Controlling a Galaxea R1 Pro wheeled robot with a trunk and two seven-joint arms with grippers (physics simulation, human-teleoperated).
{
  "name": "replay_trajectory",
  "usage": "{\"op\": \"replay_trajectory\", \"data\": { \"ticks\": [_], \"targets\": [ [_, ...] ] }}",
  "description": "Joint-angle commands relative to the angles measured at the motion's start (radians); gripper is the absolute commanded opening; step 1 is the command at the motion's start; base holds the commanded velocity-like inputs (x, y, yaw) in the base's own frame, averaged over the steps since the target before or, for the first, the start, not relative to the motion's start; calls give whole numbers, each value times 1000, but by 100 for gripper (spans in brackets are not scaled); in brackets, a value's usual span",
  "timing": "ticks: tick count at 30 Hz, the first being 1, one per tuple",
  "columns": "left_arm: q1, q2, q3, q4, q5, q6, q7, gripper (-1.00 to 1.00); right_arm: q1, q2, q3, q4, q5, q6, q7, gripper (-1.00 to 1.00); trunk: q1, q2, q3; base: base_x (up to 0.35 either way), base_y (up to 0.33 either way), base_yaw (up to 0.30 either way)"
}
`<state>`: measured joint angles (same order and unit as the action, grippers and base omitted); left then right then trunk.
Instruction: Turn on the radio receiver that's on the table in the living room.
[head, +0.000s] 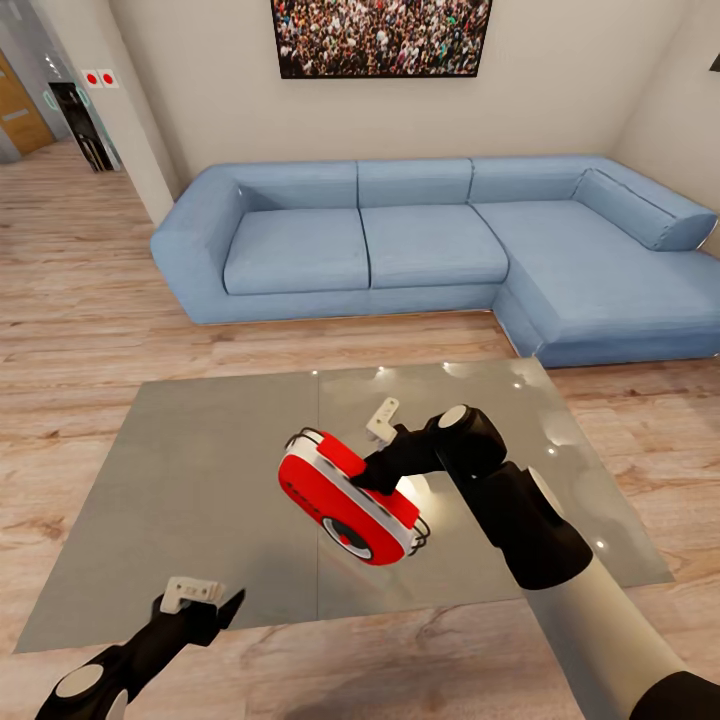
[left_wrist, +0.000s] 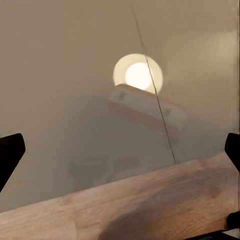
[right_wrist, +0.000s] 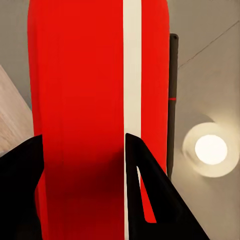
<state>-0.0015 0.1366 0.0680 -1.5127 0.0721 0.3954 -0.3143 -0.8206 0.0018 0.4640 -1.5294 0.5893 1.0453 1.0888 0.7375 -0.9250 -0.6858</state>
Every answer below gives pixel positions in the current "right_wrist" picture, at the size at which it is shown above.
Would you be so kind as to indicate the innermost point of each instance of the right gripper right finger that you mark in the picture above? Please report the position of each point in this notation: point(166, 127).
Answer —
point(174, 220)

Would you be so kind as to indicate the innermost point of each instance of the radio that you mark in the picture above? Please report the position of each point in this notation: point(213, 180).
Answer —
point(98, 69)

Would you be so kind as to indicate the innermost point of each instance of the coffee table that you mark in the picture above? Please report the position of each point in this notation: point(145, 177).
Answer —
point(206, 160)

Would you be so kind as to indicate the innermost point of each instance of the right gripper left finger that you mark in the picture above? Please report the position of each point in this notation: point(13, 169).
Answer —
point(20, 171)

